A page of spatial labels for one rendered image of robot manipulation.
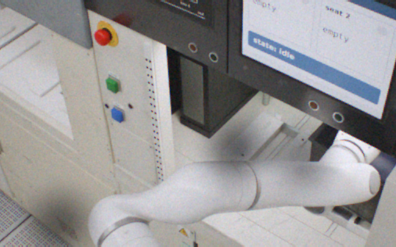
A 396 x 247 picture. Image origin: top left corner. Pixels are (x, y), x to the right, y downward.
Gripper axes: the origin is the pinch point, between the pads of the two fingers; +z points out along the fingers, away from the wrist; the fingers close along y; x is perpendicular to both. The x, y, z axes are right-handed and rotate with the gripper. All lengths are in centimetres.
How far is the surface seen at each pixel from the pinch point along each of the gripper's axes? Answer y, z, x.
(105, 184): -68, -30, -46
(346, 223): 2.1, -10.6, -29.9
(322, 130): -11.2, -6.3, -6.8
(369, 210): 7.1, -11.1, -19.8
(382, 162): 4.3, -1.3, -13.2
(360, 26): 3, -30, 44
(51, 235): -117, -29, -119
